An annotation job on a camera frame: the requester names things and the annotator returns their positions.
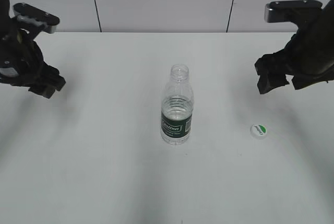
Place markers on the white green bottle cap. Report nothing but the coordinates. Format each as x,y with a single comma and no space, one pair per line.
258,131

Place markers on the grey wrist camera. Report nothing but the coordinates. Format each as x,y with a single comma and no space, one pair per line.
28,16
291,11

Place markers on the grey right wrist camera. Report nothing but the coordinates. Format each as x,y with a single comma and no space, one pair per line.
291,11

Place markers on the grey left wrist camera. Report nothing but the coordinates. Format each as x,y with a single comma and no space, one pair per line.
28,16

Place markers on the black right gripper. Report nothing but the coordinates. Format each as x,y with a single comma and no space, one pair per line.
307,57

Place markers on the clear cestbon water bottle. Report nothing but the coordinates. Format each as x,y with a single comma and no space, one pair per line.
177,105

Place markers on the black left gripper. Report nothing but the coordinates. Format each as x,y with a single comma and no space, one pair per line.
22,65

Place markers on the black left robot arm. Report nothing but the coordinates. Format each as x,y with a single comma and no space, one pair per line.
10,25

